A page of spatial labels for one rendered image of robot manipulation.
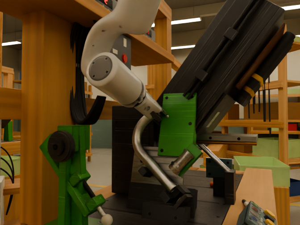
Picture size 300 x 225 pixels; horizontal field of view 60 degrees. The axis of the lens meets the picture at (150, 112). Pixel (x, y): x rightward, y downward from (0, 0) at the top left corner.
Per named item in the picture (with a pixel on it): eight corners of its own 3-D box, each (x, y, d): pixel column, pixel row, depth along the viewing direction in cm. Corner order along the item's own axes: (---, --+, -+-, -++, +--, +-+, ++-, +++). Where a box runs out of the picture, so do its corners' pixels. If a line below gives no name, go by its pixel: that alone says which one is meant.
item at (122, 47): (132, 77, 100) (132, 38, 101) (107, 68, 85) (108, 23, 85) (105, 78, 105) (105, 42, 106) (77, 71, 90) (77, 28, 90)
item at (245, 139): (258, 142, 98) (257, 134, 99) (256, 146, 84) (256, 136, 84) (162, 139, 114) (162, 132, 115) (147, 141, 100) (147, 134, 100)
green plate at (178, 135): (198, 160, 85) (202, 100, 91) (192, 157, 78) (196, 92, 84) (165, 158, 90) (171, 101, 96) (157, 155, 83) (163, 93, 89)
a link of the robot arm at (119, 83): (106, 93, 71) (129, 110, 67) (75, 72, 60) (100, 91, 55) (124, 68, 71) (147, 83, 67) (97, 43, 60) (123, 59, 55)
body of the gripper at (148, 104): (152, 95, 68) (166, 108, 78) (131, 71, 73) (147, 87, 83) (131, 114, 69) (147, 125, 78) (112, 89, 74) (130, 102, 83)
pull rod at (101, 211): (114, 225, 62) (114, 200, 63) (108, 229, 60) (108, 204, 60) (96, 221, 65) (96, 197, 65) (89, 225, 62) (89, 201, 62)
